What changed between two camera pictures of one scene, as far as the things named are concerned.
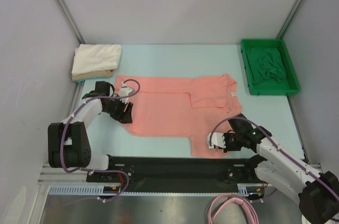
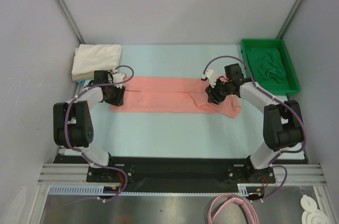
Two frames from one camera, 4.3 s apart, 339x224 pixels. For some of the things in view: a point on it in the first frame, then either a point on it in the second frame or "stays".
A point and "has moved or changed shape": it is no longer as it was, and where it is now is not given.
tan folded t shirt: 109,73 stays
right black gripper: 228,142 to 212,94
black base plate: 178,174 stays
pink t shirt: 183,106 has moved or changed shape
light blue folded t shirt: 82,81 stays
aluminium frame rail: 51,175 stays
